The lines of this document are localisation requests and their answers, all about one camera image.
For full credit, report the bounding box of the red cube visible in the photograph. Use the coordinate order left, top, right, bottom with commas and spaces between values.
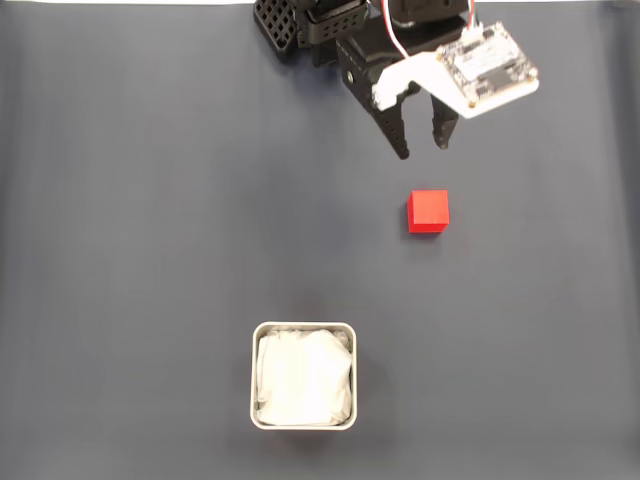
405, 189, 451, 235

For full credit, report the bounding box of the square metal box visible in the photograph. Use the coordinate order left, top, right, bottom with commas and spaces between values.
249, 321, 359, 432

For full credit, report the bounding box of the white cloth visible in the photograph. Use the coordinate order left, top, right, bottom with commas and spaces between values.
255, 327, 354, 427

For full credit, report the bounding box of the dark grey table mat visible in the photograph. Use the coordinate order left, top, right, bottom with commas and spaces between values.
0, 3, 640, 480

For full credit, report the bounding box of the white red servo wire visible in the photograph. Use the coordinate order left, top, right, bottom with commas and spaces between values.
380, 0, 482, 60

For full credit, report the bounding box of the camera board on white mount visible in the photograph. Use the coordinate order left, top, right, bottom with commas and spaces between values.
371, 20, 543, 121

